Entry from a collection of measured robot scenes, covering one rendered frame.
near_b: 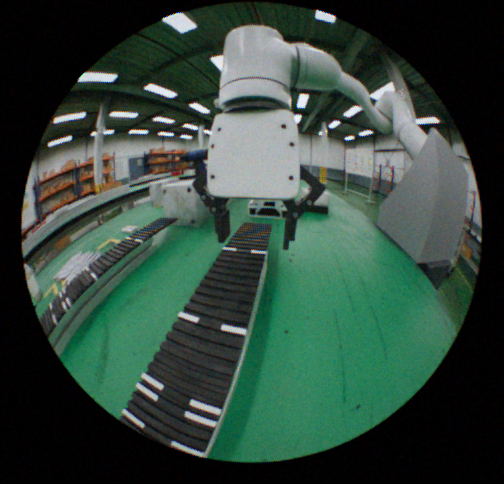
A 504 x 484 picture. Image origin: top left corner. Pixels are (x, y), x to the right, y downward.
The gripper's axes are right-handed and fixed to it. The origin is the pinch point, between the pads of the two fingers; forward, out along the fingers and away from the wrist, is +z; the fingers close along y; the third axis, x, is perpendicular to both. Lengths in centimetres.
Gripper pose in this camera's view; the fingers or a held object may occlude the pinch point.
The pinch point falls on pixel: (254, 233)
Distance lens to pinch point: 20.8
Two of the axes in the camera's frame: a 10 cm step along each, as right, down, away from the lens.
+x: 2.1, -4.1, 8.9
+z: 0.0, 9.1, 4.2
